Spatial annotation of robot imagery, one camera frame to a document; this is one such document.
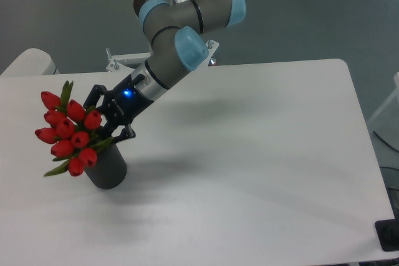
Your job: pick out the black device at table edge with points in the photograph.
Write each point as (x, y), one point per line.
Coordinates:
(387, 232)

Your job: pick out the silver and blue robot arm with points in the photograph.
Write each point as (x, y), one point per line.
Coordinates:
(173, 29)

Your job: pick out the dark grey ribbed vase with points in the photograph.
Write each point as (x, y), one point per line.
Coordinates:
(110, 169)

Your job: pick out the white chair back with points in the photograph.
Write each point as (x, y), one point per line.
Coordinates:
(32, 62)

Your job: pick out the white furniture leg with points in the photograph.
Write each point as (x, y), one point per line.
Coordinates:
(389, 105)

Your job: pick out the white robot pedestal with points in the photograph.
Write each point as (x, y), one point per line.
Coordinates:
(129, 62)

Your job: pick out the red tulip bouquet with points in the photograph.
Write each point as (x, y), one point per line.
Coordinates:
(73, 133)

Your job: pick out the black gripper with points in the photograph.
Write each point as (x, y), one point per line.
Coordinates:
(120, 106)

